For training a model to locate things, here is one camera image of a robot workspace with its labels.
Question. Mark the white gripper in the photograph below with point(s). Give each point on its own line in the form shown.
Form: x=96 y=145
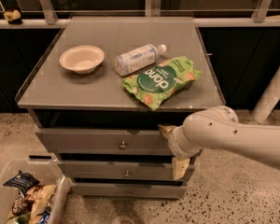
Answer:
x=174 y=142

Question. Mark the grey top drawer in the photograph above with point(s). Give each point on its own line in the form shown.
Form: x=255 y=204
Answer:
x=103 y=141

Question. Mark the grey drawer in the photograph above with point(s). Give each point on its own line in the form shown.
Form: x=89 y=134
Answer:
x=103 y=141
x=118 y=170
x=129 y=190

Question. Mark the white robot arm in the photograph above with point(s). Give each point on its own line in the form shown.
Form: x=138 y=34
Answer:
x=219 y=128

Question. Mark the grey bottom drawer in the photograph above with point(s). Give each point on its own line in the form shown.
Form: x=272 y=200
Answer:
x=129 y=190

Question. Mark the grey drawer cabinet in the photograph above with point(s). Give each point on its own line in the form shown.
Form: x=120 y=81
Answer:
x=58 y=98

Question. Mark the grey middle drawer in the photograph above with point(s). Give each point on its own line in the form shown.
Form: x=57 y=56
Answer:
x=118 y=170

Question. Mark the green snack bag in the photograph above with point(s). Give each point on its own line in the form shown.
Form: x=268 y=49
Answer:
x=155 y=85

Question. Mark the clear plastic water bottle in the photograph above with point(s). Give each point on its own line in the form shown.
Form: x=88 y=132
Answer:
x=138 y=59

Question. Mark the white diagonal pole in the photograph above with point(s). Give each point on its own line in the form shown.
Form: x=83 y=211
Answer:
x=268 y=100

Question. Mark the white paper bowl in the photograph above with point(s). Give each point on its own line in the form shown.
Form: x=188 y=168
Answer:
x=82 y=59

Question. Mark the yellow chip bag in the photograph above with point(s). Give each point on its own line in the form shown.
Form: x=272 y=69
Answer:
x=40 y=196

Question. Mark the clear plastic bin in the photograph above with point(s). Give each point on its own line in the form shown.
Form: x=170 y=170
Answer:
x=47 y=173

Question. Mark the dark blue snack bag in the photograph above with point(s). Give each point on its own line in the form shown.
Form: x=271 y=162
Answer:
x=22 y=181

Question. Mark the brown snack bag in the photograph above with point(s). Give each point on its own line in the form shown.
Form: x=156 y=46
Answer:
x=19 y=207

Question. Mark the yellow black small object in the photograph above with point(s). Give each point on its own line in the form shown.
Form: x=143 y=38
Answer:
x=13 y=16

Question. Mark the metal window railing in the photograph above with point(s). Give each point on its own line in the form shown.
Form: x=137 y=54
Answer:
x=205 y=13

